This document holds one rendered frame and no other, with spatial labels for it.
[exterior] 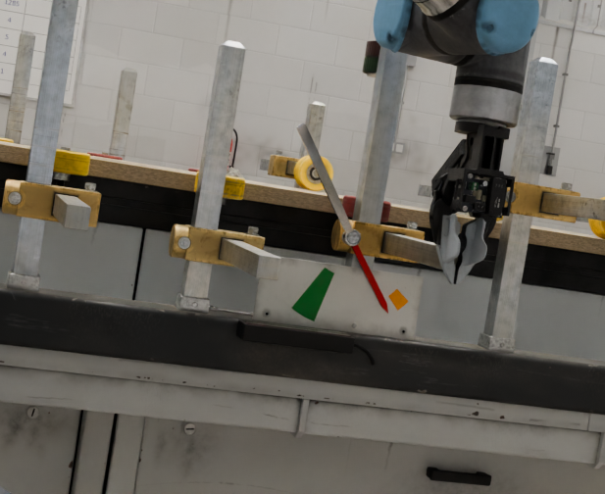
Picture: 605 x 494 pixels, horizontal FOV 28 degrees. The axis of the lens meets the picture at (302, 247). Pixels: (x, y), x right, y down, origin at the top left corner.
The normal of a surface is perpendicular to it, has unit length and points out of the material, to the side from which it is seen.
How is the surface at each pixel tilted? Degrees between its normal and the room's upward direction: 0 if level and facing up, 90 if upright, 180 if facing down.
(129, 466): 90
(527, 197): 90
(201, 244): 90
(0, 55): 90
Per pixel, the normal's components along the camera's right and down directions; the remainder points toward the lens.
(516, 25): 0.54, 0.16
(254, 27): 0.20, 0.08
